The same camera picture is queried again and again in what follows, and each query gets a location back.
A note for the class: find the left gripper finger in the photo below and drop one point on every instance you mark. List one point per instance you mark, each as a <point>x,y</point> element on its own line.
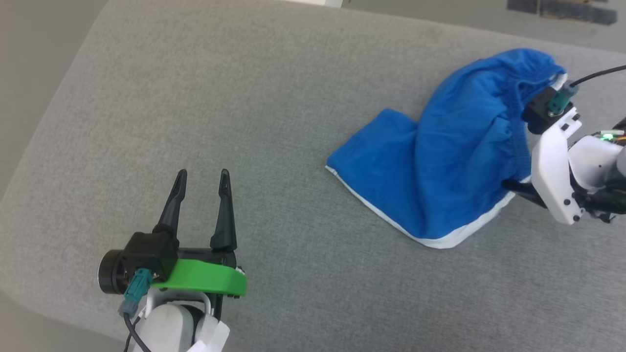
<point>173,210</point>
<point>225,220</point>

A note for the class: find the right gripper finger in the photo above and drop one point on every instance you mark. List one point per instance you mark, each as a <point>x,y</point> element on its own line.
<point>521,189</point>

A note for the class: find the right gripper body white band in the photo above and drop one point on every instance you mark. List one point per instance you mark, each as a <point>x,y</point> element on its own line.
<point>552,171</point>

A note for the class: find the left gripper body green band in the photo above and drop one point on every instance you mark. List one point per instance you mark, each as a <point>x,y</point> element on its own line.
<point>205,276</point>

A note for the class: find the blue shorts with white trim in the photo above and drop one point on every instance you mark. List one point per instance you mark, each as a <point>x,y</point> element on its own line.
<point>455,156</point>

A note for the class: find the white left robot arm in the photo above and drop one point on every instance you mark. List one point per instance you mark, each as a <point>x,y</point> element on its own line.
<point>168,327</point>

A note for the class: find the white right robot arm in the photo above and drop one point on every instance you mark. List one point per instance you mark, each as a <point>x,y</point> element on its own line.
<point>592,161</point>

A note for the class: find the dark floor plate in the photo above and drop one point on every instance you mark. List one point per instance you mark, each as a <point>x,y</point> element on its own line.
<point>577,10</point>

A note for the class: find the black floor tape patch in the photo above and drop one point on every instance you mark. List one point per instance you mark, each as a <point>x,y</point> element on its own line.
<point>522,5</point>

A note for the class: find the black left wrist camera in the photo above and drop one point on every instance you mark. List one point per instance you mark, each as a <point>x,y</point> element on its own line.
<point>146,254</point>

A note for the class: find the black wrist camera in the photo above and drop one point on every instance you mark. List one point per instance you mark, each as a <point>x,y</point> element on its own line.
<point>538,112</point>
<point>146,254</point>

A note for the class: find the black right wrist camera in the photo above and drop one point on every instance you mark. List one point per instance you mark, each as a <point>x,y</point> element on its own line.
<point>538,112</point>

